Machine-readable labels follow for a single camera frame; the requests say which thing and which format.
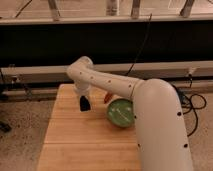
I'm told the brown oblong object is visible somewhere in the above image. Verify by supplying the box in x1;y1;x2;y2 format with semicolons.
104;92;113;104

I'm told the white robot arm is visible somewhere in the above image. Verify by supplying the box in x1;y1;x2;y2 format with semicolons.
67;56;194;171

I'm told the green bowl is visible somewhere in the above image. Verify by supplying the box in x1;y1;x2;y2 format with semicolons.
106;98;134;128

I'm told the black floor cable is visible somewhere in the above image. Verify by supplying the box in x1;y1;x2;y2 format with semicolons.
173;84;208;138

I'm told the grey metal rail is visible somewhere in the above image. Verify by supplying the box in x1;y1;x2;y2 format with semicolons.
1;61;213;83

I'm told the black hanging cable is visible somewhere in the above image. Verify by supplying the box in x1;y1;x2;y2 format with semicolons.
123;13;153;77

